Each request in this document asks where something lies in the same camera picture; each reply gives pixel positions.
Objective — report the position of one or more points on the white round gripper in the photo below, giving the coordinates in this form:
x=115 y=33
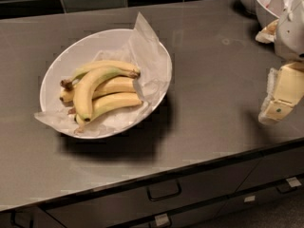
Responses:
x=291 y=32

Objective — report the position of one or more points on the curved yellow banana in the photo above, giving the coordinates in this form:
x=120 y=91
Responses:
x=85 y=88

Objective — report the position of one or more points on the middle yellow banana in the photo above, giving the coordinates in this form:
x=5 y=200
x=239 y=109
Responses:
x=111 y=86

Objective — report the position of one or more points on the bottom yellow banana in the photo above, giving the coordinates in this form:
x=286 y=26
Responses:
x=107 y=104

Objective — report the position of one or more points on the large white bowl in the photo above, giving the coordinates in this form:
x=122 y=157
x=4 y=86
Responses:
x=68 y=59

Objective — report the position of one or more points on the top rear yellow banana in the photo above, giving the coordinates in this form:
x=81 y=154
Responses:
x=81 y=71

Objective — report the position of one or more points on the dark right drawer front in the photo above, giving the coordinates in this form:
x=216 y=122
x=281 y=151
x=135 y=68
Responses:
x=274 y=167

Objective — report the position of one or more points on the dark drawer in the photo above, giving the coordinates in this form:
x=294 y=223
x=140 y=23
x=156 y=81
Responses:
x=274 y=167
x=182 y=196

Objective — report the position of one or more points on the white label on drawer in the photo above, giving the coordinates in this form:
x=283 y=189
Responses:
x=293 y=182

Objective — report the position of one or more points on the white crinkled paper liner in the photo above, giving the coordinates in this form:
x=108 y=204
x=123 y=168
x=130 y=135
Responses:
x=148 y=60

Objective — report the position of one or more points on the small white drawer label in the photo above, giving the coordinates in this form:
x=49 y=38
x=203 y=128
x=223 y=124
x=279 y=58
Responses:
x=249 y=199

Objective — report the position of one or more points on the white label lower drawer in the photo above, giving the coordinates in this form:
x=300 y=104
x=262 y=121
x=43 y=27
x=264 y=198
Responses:
x=162 y=220

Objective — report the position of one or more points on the dark upper drawer front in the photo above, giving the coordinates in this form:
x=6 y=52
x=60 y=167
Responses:
x=182 y=196

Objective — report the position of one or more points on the black drawer handle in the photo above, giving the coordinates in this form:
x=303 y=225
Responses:
x=163 y=190

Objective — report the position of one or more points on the dark left cabinet handle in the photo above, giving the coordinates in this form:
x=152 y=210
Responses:
x=21 y=220

